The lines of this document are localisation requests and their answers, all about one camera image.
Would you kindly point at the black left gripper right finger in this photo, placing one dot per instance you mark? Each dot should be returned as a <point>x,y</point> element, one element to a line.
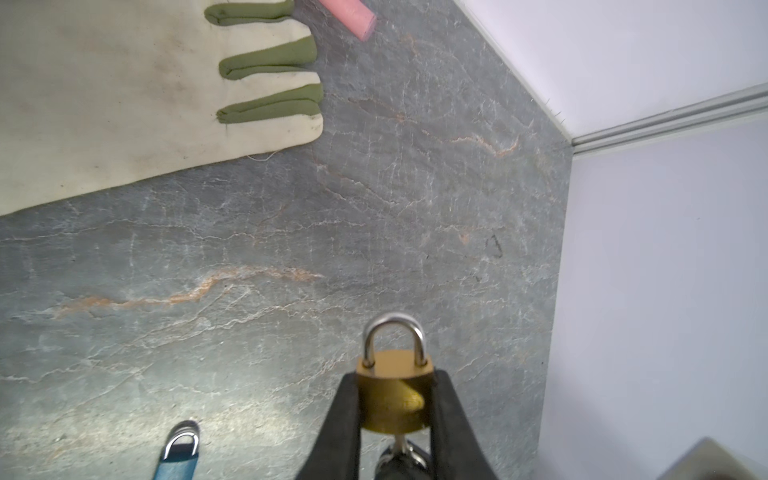
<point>456,453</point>

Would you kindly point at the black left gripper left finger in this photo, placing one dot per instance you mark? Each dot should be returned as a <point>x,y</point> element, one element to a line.
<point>335,454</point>

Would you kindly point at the brass padlock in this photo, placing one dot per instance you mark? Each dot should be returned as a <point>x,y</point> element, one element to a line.
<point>395,385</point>

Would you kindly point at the small blue padlock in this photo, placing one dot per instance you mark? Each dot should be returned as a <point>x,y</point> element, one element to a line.
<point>180,454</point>

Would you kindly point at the cream green work glove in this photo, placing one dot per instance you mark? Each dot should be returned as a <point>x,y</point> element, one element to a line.
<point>99,94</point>

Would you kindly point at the purple trowel pink handle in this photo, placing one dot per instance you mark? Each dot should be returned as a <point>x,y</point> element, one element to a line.
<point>354,15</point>

